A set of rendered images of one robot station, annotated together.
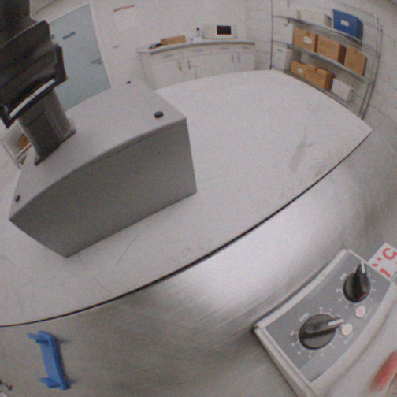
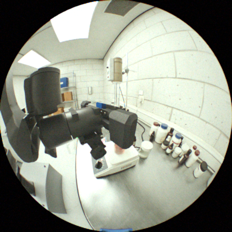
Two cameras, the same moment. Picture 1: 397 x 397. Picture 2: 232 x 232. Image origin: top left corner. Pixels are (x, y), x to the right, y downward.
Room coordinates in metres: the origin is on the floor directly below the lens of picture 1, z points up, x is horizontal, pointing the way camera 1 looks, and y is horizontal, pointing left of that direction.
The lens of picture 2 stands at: (-0.12, 0.06, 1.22)
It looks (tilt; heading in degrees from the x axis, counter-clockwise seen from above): 22 degrees down; 270
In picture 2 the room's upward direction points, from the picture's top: straight up
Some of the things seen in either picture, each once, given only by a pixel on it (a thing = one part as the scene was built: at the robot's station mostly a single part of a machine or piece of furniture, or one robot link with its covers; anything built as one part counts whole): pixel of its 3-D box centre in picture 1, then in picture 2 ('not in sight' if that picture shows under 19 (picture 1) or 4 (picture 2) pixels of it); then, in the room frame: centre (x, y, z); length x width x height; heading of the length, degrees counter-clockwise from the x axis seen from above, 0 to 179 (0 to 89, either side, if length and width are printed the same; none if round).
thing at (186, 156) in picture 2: not in sight; (185, 156); (-0.48, -0.04, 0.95); 0.04 x 0.04 x 0.10
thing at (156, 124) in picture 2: not in sight; (154, 129); (-0.41, -0.32, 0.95); 0.06 x 0.06 x 0.11
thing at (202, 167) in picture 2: not in sight; (200, 169); (-0.55, 0.10, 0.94); 0.07 x 0.07 x 0.07
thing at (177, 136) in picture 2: not in sight; (175, 142); (-0.48, -0.15, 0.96); 0.06 x 0.06 x 0.11
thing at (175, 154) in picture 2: not in sight; (176, 152); (-0.47, -0.10, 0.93); 0.05 x 0.05 x 0.05
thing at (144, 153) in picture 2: not in sight; (145, 150); (-0.27, -0.16, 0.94); 0.06 x 0.06 x 0.08
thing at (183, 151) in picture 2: not in sight; (183, 150); (-0.52, -0.09, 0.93); 0.06 x 0.06 x 0.07
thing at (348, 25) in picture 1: (322, 57); (57, 103); (1.84, -1.71, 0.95); 1.43 x 0.41 x 1.90; 22
